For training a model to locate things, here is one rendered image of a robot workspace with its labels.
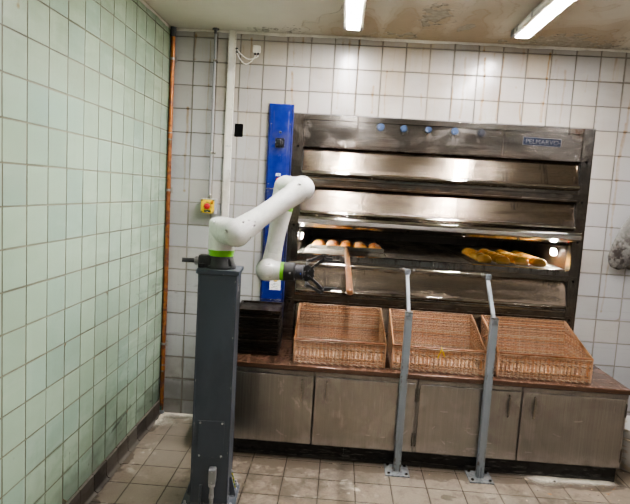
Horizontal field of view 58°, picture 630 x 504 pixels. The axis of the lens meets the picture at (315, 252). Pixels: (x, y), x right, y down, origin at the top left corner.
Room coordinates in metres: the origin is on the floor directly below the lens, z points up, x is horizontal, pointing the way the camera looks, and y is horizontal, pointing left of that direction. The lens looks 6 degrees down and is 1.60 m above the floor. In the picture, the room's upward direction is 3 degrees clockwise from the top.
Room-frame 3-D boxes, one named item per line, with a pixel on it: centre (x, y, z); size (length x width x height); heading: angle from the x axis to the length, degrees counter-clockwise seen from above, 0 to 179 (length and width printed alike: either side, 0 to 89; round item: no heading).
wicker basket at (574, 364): (3.44, -1.39, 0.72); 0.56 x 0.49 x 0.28; 87
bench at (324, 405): (3.45, -0.66, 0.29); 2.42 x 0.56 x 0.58; 88
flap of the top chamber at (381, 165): (3.73, -0.78, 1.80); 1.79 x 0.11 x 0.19; 88
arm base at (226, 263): (2.75, 0.51, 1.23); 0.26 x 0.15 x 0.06; 91
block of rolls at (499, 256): (4.15, -1.38, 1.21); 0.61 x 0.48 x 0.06; 178
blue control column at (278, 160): (4.70, 0.23, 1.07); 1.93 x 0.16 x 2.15; 178
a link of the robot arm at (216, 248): (2.74, 0.45, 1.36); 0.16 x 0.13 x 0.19; 33
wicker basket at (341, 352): (3.49, -0.19, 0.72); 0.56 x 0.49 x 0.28; 89
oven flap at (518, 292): (3.73, -0.78, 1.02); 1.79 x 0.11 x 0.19; 88
